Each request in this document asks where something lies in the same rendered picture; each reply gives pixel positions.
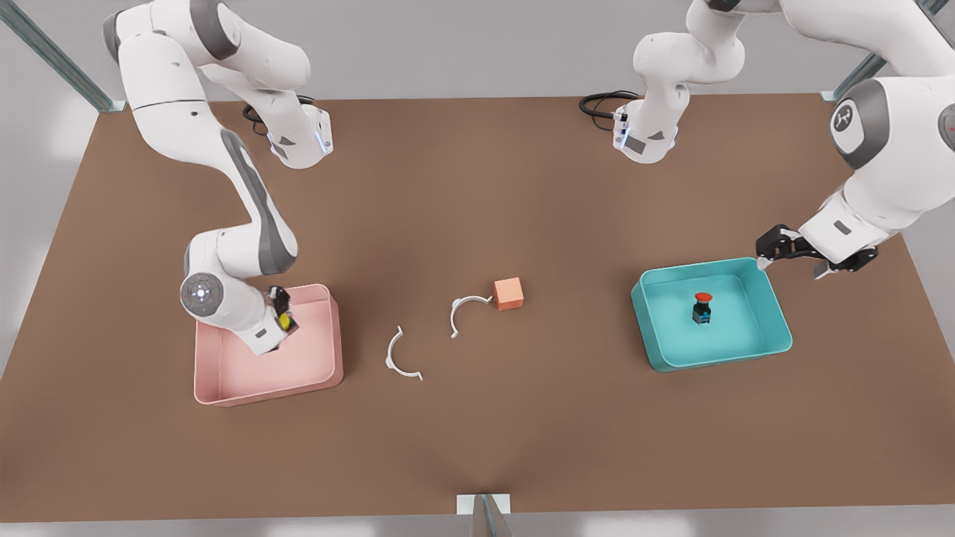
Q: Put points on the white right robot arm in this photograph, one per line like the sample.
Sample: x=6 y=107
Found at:
x=173 y=82

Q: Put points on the yellow button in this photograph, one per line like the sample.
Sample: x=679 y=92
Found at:
x=284 y=322

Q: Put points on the silver frame post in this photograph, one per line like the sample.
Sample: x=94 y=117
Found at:
x=873 y=66
x=485 y=516
x=52 y=54

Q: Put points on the white curved clip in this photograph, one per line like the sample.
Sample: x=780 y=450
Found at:
x=456 y=306
x=390 y=358

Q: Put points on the red button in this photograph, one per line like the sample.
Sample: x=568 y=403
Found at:
x=702 y=307

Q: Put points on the orange cube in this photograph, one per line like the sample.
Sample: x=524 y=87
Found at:
x=509 y=294

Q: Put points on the pink storage box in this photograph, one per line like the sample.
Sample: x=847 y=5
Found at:
x=298 y=365

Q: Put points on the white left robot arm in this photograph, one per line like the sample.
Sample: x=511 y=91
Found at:
x=895 y=149

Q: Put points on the blue storage box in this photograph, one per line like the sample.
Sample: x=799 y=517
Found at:
x=739 y=335

